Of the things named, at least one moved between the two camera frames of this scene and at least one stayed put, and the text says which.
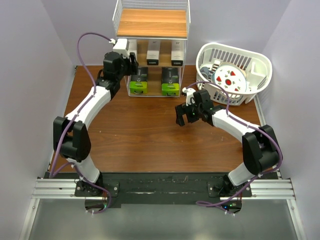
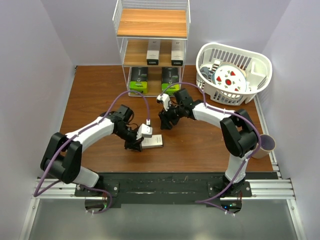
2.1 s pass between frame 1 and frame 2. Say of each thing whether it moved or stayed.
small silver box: moved
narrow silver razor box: stayed
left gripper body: moved
